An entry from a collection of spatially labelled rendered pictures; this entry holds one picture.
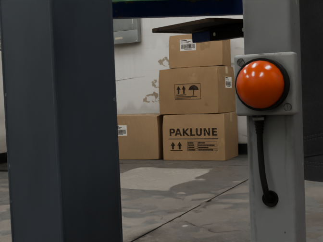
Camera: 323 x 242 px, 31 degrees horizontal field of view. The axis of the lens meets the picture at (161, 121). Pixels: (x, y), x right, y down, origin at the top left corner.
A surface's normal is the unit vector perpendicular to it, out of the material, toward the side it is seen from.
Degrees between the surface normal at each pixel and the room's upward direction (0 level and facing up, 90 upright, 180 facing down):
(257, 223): 90
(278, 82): 81
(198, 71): 89
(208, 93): 91
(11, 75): 90
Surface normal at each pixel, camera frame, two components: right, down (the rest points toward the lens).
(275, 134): -0.42, 0.07
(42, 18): -0.64, 0.07
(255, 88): -0.25, 0.23
